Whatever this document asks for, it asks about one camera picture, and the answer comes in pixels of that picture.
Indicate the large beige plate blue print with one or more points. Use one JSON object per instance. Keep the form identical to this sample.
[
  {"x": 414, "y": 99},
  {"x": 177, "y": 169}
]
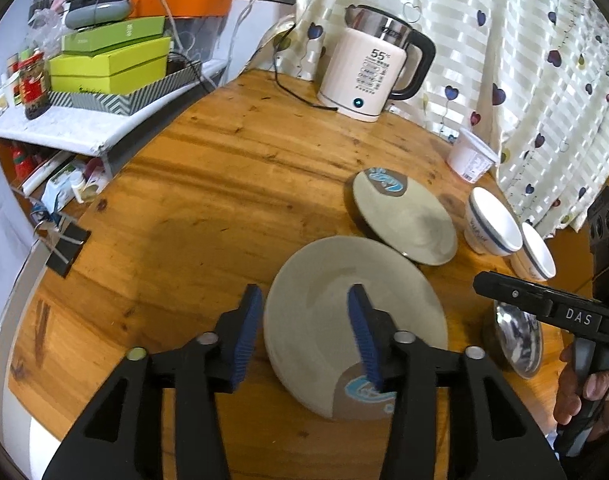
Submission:
[{"x": 314, "y": 320}]

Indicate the small beige plate blue print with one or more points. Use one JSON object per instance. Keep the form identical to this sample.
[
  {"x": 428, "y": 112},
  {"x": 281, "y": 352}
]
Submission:
[{"x": 409, "y": 220}]

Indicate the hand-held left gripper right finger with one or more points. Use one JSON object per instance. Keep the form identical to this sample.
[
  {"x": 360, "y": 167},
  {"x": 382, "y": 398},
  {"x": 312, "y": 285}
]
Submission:
[{"x": 362, "y": 330}]

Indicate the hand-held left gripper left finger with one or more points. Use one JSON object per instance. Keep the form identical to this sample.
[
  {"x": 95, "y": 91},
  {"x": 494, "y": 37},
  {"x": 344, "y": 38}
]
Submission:
[{"x": 247, "y": 330}]

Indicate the stainless steel bowl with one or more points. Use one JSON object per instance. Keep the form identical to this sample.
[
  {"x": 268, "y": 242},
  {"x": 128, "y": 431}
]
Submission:
[{"x": 519, "y": 345}]

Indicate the dark green flat box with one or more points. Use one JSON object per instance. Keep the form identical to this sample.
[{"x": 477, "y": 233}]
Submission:
[{"x": 114, "y": 35}]

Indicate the white shelf board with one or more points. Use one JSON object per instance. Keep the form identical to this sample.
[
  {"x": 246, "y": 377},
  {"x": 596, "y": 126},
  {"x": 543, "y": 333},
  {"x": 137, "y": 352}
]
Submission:
[{"x": 59, "y": 127}]

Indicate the white plastic tub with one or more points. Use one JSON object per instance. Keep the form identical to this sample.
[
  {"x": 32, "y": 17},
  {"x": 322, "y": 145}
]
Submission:
[{"x": 469, "y": 157}]

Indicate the person's right hand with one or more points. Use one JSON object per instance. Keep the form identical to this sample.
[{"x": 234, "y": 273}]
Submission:
[{"x": 564, "y": 395}]

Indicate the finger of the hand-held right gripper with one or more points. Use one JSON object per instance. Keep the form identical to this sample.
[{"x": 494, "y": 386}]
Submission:
[{"x": 514, "y": 295}]

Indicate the red label jar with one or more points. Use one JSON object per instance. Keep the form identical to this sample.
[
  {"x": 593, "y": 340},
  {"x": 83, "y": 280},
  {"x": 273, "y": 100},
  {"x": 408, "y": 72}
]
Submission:
[{"x": 33, "y": 85}]

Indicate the white electric kettle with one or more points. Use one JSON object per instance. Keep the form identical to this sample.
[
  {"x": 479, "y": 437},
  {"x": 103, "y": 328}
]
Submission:
[{"x": 359, "y": 70}]

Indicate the grey striped box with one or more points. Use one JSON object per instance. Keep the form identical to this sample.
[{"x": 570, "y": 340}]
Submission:
[{"x": 134, "y": 97}]

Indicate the orange bin lid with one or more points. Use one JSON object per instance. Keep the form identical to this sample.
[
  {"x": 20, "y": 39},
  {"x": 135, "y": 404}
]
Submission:
[{"x": 184, "y": 2}]

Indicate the black binder clip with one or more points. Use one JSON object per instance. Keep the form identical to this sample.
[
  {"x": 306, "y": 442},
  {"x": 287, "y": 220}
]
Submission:
[{"x": 67, "y": 250}]

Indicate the white bowl blue stripe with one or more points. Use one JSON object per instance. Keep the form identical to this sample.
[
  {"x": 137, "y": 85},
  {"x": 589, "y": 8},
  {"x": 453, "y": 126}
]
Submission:
[
  {"x": 537, "y": 252},
  {"x": 499, "y": 225}
]

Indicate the grey pouch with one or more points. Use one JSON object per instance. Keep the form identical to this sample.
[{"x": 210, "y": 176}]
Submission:
[{"x": 97, "y": 10}]

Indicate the heart print curtain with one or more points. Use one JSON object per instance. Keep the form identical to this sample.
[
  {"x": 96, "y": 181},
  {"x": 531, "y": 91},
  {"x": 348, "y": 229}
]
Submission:
[{"x": 509, "y": 60}]

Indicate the small white bottle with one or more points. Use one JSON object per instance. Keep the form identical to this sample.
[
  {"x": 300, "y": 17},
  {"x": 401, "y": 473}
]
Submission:
[{"x": 77, "y": 187}]

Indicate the clear plastic container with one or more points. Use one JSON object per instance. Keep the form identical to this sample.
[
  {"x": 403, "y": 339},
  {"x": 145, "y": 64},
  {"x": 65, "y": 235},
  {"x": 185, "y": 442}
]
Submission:
[{"x": 199, "y": 35}]

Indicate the lime green box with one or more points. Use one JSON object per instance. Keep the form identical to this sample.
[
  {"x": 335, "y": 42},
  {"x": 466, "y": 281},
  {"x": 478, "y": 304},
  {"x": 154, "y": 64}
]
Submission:
[{"x": 109, "y": 67}]

